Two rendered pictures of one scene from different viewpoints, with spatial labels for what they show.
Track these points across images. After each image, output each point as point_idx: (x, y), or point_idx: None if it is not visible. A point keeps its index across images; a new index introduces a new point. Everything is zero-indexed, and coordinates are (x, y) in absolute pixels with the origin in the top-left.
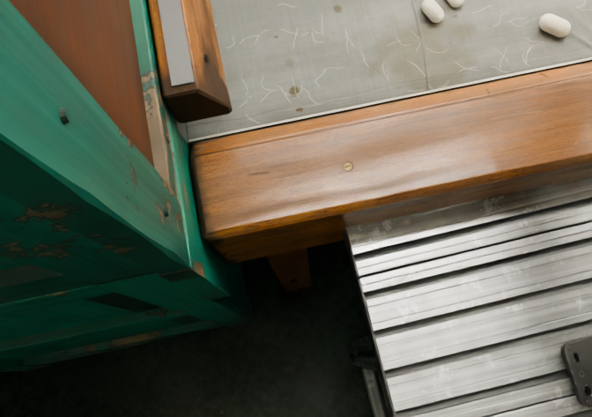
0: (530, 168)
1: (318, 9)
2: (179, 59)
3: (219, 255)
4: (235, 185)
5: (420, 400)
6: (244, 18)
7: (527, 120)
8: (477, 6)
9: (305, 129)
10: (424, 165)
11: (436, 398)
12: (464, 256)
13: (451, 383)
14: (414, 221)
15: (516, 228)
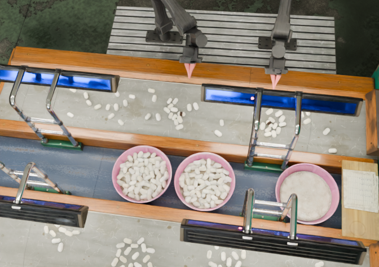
0: (299, 71)
1: (335, 123)
2: (378, 95)
3: None
4: (365, 85)
5: (329, 49)
6: (355, 126)
7: (296, 80)
8: (295, 112)
9: (346, 93)
10: (322, 78)
11: (325, 48)
12: (310, 71)
13: (321, 50)
14: None
15: None
